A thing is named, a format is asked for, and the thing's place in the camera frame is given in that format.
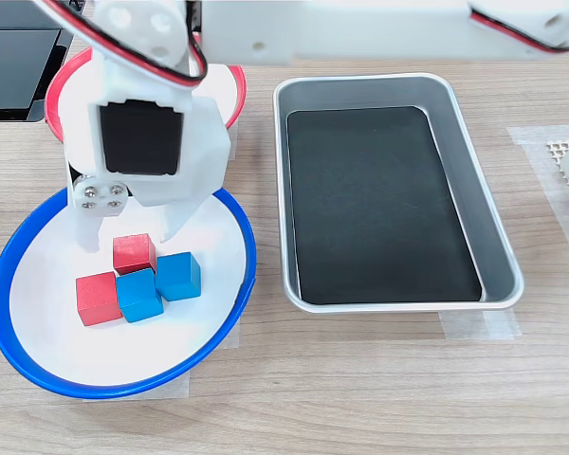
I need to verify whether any red black white servo cable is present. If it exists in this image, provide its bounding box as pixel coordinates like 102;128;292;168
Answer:
32;0;209;90
468;9;569;54

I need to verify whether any blue-rimmed white plate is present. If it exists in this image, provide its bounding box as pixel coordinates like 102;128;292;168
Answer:
0;187;258;400

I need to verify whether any small blue cube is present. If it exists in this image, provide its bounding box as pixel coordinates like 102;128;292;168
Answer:
155;251;203;302
116;267;165;324

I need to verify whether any black mat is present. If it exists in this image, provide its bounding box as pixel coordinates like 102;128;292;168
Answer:
286;106;484;305

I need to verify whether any clear tape strip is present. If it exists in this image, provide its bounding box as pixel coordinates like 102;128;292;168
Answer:
439;310;523;341
216;324;242;351
82;368;191;403

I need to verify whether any steel tray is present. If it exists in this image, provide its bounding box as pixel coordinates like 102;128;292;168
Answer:
272;71;526;315

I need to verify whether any red-rimmed white plate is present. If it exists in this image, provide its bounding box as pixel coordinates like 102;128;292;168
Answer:
45;45;248;146

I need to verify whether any small red cube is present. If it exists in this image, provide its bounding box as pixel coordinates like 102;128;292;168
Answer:
75;271;124;327
112;232;156;276

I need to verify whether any black glossy electronic device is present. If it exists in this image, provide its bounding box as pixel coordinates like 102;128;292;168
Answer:
0;0;87;123

